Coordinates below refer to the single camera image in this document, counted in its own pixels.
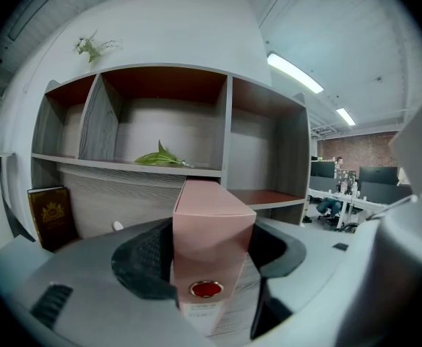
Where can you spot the black monitor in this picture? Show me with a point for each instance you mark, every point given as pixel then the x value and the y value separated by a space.
pixel 323 170
pixel 377 175

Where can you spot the white vase with plant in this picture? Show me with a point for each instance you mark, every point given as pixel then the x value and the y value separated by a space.
pixel 93 54

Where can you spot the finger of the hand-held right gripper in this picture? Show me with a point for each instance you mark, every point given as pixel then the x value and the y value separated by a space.
pixel 391 210

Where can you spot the dark ceiling lamp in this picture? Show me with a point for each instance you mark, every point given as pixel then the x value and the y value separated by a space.
pixel 30 13

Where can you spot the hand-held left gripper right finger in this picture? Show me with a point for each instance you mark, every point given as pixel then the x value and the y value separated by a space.
pixel 279 253

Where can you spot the green leaf sprig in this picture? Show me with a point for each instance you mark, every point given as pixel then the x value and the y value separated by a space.
pixel 157 159

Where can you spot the small white round disc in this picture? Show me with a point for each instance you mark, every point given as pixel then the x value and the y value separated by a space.
pixel 118 225

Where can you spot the pink folder box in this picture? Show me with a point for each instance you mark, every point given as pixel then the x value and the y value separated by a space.
pixel 211 237

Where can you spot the grey wooden shelf unit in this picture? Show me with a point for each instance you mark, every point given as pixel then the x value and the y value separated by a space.
pixel 227 121

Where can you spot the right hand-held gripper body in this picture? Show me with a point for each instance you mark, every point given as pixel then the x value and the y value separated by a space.
pixel 420 150

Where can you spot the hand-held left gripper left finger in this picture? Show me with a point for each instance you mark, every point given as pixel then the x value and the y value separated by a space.
pixel 142 266

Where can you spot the brown gold-printed book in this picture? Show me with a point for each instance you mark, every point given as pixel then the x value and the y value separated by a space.
pixel 53 219

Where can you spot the long ceiling light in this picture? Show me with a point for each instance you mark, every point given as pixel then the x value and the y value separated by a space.
pixel 294 71
pixel 345 116

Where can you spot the floral patterned panel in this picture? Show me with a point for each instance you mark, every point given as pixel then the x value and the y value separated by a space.
pixel 346 179

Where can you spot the white office desk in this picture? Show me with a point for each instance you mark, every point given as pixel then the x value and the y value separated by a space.
pixel 341 198

